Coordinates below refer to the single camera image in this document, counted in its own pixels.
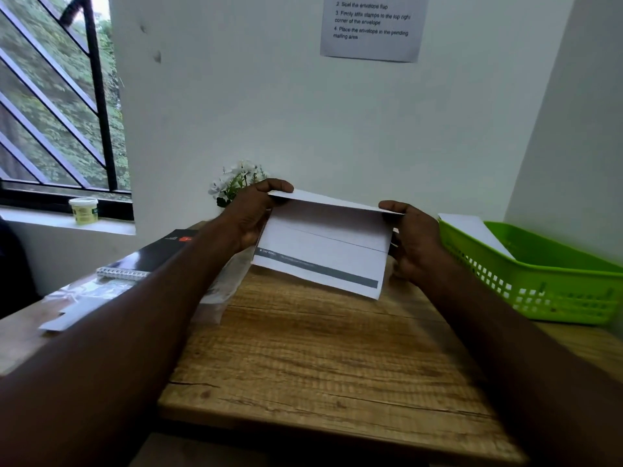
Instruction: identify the person's right hand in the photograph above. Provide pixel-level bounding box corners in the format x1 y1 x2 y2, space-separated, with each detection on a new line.
378 199 452 289

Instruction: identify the person's left hand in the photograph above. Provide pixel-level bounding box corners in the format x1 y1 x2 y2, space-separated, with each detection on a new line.
217 177 296 254

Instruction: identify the white envelope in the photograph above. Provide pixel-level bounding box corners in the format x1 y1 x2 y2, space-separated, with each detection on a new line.
437 212 517 261

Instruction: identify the clear plastic sleeve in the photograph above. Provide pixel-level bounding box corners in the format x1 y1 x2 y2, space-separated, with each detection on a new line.
40 246 257 333

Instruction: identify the grey lined printed document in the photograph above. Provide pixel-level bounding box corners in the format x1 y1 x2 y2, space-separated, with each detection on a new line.
250 189 406 302

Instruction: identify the green plastic basket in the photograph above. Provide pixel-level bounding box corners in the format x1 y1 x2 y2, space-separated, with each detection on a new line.
437 215 623 327

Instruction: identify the stack of white envelopes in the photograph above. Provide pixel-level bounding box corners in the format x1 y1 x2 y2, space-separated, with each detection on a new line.
38 295 117 333

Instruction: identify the person's right forearm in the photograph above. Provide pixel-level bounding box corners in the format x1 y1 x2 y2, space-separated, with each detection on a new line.
413 257 623 467

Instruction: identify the person's left forearm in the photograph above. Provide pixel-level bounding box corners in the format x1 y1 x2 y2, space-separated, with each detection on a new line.
0 218 244 467

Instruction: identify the white flower plant in pot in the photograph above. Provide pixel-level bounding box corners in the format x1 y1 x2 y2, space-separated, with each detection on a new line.
208 160 270 210

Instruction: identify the black spiral notebook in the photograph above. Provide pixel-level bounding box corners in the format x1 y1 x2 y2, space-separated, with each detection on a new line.
95 228 201 282

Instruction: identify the small cream jar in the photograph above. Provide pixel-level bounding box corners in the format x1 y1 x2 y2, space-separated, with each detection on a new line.
67 196 100 226

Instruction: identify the black window grille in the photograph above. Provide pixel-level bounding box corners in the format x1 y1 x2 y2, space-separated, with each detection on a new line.
0 0 135 222

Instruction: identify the white window sill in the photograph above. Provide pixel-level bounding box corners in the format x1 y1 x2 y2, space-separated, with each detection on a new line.
0 204 138 237

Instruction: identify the paper notice sheet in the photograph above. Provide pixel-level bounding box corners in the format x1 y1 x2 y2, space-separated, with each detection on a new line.
319 0 431 64

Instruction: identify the black backpack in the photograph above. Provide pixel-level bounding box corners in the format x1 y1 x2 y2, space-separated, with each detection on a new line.
0 217 43 320

